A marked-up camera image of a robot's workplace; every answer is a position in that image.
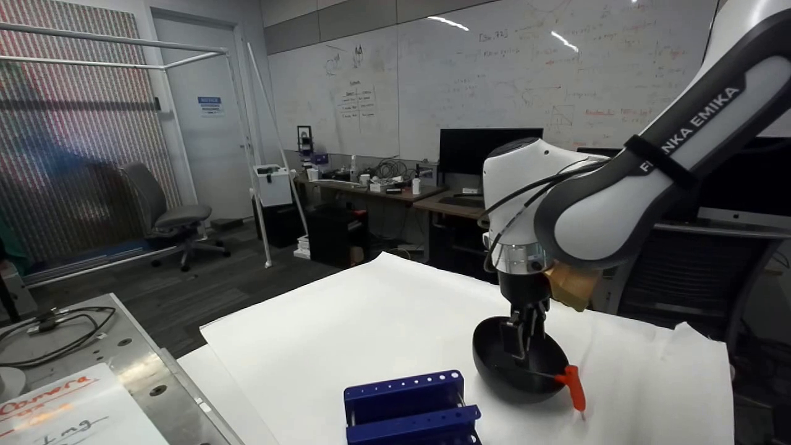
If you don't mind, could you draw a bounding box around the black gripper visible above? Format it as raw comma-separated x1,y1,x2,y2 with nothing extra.
500,273,548,360

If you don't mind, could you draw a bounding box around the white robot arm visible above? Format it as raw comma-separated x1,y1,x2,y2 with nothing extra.
482,0,791,360

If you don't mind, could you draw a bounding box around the black bowl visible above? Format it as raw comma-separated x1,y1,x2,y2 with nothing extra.
473,317,568,402

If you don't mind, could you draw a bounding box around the blue plastic rack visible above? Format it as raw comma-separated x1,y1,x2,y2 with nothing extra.
343,368,482,445

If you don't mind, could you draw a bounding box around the wooden desk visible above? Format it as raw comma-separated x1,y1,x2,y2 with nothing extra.
299,176,484,219

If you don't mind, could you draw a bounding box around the black computer monitor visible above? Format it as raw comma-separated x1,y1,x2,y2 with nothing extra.
437,128,541,176

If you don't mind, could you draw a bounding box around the black cabinet under desk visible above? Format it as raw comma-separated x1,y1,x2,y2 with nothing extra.
307,205,370,268

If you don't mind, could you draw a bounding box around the white table cloth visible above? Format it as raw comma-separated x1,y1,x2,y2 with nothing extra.
181,254,734,445

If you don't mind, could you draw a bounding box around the white door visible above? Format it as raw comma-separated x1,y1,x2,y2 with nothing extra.
153,12,249,219

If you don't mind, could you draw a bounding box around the grey office chair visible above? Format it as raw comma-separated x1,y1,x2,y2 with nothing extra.
122,162,230,273

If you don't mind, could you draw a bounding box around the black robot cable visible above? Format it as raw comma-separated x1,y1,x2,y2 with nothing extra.
480,156,613,275

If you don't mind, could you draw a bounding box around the white pipe frame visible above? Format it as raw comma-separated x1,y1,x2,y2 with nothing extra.
0,20,280,286

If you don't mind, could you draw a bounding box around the metal base plate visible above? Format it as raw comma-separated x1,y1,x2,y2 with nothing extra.
0,294,242,445

